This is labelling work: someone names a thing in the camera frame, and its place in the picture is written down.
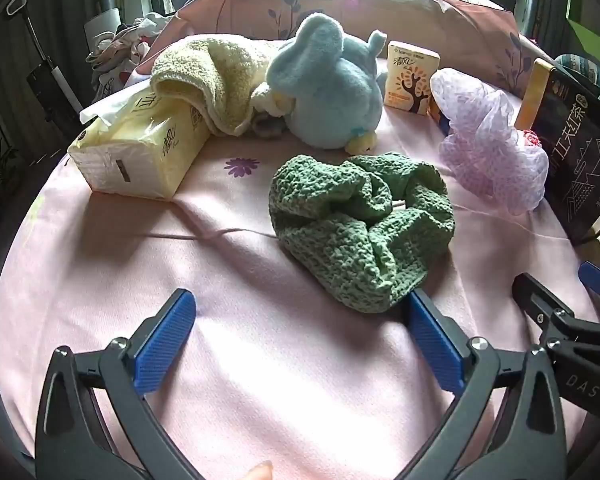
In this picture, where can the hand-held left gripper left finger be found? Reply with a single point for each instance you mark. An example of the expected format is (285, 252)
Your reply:
(165, 340)

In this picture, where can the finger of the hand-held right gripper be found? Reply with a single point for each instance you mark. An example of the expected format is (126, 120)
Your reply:
(535, 295)
(597, 280)

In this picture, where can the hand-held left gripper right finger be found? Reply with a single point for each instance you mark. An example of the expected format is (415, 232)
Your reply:
(435, 345)

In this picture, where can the green knitted cloth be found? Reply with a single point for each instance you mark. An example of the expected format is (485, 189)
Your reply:
(340, 240)

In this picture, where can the purple gauze scrunchie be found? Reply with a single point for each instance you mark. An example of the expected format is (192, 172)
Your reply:
(485, 150)

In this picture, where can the red white knitted cloth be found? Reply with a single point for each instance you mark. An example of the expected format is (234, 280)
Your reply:
(529, 138)

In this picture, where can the yellow fluffy towel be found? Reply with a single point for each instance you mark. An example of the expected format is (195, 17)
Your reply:
(220, 75)

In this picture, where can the blue plush elephant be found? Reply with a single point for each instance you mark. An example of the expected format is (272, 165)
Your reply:
(325, 95)

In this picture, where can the person's left hand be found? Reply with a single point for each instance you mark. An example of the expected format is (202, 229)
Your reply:
(260, 471)

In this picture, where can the yellow tissue pack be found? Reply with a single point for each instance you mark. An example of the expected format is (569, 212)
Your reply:
(145, 150)

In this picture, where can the small blue tissue pack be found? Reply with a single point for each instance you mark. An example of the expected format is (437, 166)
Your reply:
(442, 124)

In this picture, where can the teal striped cloth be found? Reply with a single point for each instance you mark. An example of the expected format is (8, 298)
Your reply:
(580, 67)

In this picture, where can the small orange tissue pack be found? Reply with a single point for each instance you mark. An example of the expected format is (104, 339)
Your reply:
(410, 80)

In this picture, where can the pink floral pillow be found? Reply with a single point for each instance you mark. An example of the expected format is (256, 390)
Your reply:
(430, 25)

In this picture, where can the pile of clothes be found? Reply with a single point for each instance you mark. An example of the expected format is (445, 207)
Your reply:
(125, 45)

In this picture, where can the white plastic container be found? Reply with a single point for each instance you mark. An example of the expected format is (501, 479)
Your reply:
(102, 22)

